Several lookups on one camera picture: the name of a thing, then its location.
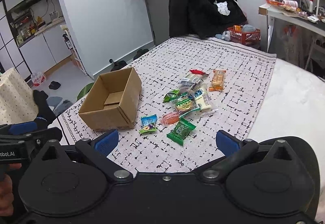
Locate blue green plum candy packet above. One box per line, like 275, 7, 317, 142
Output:
139, 115, 158, 135

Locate person's left hand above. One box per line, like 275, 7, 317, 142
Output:
1, 172, 20, 217

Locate white dotted cloth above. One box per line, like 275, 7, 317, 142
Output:
0, 67, 38, 125

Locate black sock foot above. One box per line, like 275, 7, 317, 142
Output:
33, 90, 56, 130

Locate dark green snack packet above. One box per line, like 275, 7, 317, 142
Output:
167, 118, 196, 146

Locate brown cardboard box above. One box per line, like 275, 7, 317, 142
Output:
78, 67, 142, 132

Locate white blue snack packet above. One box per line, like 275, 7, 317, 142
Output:
192, 84, 212, 111

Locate green yellow snack packet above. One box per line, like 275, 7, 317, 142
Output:
175, 96, 194, 114

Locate orange cracker packet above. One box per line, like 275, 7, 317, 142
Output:
209, 70, 226, 92

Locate green cartoon floor mat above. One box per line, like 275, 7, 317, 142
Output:
77, 82, 94, 100

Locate pink snack packet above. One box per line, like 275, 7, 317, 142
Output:
161, 111, 180, 126

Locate white black patterned bedspread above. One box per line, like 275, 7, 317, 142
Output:
59, 37, 276, 173

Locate white cheese stick packet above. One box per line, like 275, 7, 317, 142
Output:
179, 73, 207, 87

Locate small green snack packet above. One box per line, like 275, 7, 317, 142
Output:
163, 89, 180, 102

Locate red snack packet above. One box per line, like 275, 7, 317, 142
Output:
190, 69, 206, 76

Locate black slippers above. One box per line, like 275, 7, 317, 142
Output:
110, 49, 149, 72

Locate red plastic basket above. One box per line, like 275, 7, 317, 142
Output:
227, 26, 261, 46

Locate white desk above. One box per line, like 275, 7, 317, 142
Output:
258, 3, 324, 71

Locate white crumpled cloth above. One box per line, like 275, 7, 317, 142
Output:
214, 1, 230, 16

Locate black clothes pile on chair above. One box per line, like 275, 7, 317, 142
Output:
169, 0, 247, 39

